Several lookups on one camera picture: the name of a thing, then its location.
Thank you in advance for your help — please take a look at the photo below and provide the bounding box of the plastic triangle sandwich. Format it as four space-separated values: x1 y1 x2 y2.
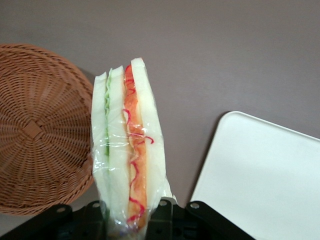
90 57 176 240

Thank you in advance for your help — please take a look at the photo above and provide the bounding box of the brown round wicker basket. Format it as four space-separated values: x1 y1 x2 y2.
0 43 97 216

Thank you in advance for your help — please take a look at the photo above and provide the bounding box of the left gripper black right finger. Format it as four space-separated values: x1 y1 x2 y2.
146 196 187 240

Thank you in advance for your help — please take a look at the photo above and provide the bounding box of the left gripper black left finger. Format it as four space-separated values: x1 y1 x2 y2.
73 199 109 240

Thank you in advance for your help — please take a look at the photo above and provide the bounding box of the cream plastic serving tray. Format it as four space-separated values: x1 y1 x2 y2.
189 110 320 240

